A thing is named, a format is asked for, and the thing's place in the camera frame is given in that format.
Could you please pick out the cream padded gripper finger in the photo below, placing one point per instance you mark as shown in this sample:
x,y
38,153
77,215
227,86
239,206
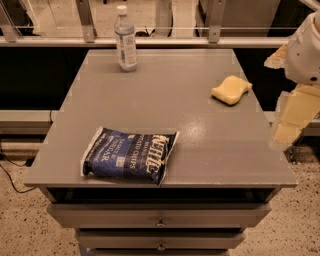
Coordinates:
x,y
294,111

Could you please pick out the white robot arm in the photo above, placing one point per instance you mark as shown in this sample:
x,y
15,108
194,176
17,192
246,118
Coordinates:
x,y
300,59

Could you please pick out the blue kettle chip bag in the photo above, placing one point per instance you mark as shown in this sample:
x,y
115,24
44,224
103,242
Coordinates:
x,y
112,153

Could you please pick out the yellow sponge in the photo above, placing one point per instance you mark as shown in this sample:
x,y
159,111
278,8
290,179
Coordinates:
x,y
231,90

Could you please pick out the grey drawer cabinet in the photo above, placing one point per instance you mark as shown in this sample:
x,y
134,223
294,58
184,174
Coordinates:
x,y
222,154

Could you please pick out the clear plastic water bottle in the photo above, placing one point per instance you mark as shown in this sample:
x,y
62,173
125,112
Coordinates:
x,y
125,40

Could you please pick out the metal guard railing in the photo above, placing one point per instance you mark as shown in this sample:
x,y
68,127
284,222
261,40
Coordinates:
x,y
157,23

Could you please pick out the lower grey drawer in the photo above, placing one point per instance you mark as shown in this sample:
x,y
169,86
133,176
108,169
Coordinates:
x,y
159,239

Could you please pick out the grey drawer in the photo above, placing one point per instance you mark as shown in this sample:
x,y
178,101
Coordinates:
x,y
159,239
85,216

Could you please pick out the upper grey drawer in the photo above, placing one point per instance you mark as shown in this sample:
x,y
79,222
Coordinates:
x,y
85,216

